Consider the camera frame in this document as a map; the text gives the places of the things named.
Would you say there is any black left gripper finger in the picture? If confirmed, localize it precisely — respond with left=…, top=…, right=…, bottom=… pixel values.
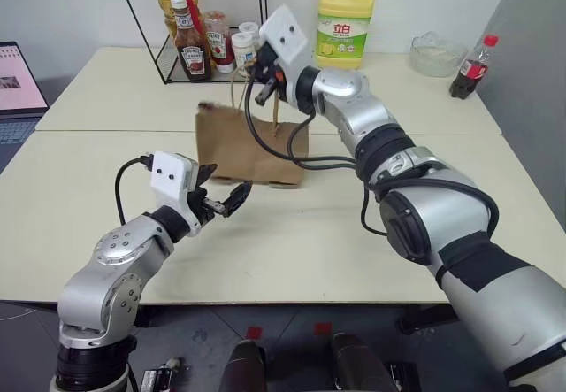
left=196, top=162, right=219, bottom=188
left=220, top=181, right=255, bottom=218

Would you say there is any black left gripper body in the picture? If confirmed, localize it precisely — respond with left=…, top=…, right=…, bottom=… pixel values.
left=187, top=186, right=226, bottom=230

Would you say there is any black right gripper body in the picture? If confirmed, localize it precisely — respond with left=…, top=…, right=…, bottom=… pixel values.
left=249, top=42, right=289, bottom=96

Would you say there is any brown paper bag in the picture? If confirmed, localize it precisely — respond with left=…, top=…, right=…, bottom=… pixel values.
left=194, top=58, right=311, bottom=188

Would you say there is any small white jar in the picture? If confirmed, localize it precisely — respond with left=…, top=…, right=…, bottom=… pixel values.
left=238, top=21, right=261, bottom=42
left=230, top=32, right=258, bottom=69

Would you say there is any squat red ketchup bottle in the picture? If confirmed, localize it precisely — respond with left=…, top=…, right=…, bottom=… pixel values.
left=203, top=10, right=237, bottom=75

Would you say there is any tall ketchup bottle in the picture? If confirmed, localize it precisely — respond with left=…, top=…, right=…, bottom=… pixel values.
left=169, top=0, right=214, bottom=84

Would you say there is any yellow dish soap jug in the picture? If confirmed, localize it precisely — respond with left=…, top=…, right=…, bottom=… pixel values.
left=313, top=0, right=379, bottom=72

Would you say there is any clear glass bowl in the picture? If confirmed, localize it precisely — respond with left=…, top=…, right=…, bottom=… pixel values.
left=409, top=30, right=470, bottom=78

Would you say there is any dark rounded shape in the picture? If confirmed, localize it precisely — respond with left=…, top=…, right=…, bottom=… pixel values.
left=330, top=331, right=400, bottom=392
left=219, top=339, right=270, bottom=392

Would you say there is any small black floor device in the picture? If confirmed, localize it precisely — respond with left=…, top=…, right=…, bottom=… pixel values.
left=140, top=355, right=189, bottom=392

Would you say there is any cola bottle red cap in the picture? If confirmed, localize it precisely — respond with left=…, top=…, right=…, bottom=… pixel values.
left=448, top=34, right=501, bottom=101

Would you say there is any open laptop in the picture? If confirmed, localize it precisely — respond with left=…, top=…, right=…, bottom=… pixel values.
left=0, top=41, right=50, bottom=146

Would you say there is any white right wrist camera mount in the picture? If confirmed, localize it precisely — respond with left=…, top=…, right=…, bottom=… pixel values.
left=257, top=4, right=310, bottom=106

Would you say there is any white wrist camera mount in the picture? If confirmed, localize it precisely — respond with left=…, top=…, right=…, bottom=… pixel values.
left=149, top=151, right=203, bottom=238
left=257, top=4, right=310, bottom=106

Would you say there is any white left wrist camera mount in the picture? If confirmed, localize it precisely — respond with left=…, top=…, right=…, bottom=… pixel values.
left=149, top=151, right=203, bottom=238

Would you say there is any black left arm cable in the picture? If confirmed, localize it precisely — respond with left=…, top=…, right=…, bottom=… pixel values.
left=114, top=154, right=154, bottom=226

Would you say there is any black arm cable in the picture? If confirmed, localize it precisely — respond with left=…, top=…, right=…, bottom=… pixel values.
left=241, top=79, right=501, bottom=239
left=114, top=154, right=154, bottom=226

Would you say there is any black wire rack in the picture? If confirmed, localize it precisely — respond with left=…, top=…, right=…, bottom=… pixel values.
left=109, top=0, right=269, bottom=86

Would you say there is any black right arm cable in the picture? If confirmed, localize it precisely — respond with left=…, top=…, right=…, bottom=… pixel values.
left=241, top=79, right=501, bottom=239

